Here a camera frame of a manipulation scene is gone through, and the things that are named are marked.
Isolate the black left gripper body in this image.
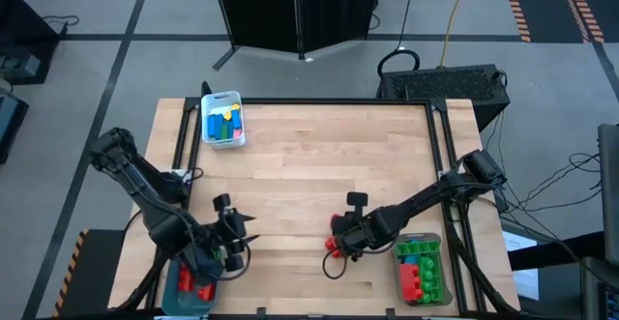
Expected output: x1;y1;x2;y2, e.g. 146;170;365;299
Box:
201;207;250;273

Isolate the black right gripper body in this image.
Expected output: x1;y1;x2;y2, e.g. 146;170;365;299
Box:
335;207;401;262

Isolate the long green stud block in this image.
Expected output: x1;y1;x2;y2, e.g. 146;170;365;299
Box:
416;255;445;305
395;240;442;259

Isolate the teal plastic bin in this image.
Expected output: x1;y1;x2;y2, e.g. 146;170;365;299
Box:
161;256;223;317

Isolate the clear grey plastic bin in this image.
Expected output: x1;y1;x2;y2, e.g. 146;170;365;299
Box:
392;232;455;307

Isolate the white plastic bin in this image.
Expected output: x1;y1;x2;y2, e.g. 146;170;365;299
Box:
199;90;247;151

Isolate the black mat orange striped edge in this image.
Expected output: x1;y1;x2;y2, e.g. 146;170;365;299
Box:
51;228;127;319
500;0;619;44

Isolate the white paper sheet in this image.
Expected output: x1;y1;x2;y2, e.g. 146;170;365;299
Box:
501;230;541;302

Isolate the black computer case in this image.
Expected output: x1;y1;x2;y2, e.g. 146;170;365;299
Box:
375;63;512;131

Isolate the black curtain partition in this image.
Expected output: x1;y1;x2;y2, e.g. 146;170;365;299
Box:
210;0;383;72

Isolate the dark equipment box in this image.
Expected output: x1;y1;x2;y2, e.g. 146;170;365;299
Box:
0;85;29;164

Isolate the dark monitor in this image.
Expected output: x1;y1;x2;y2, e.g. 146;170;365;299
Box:
597;123;619;268

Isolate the black cabinet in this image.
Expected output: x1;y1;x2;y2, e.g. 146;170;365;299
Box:
0;0;62;87

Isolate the black left camera cable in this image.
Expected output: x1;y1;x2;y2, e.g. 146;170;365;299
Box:
192;241;253;283

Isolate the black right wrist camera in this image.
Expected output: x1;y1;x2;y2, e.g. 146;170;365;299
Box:
345;191;369;220

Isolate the black table frame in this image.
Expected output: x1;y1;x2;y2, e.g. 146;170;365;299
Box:
115;80;519;320

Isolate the black hanging cable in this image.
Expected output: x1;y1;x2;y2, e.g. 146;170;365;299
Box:
376;0;421;77

